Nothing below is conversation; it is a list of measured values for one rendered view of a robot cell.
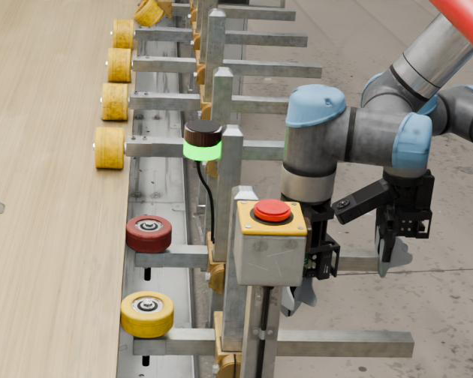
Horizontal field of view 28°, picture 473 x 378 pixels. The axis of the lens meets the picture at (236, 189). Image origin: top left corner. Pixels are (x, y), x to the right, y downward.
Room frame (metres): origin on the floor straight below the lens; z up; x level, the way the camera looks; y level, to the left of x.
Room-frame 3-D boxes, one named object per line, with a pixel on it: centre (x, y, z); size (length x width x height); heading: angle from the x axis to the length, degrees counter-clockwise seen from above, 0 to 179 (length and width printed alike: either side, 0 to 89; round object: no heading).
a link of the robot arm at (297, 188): (1.19, -0.10, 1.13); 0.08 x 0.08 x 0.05
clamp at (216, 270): (1.43, 0.02, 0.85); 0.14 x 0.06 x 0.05; 6
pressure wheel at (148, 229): (1.44, 0.15, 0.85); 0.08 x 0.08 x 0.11
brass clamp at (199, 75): (2.18, 0.10, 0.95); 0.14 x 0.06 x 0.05; 6
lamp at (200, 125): (1.41, 0.06, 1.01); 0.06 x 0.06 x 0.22; 6
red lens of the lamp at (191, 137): (1.41, 0.06, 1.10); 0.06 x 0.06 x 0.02
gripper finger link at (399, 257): (1.47, -0.29, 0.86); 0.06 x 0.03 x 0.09; 96
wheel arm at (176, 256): (1.46, -0.05, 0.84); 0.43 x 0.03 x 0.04; 96
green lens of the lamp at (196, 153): (1.41, 0.06, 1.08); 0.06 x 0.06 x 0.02
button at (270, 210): (0.90, -0.04, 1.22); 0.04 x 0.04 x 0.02
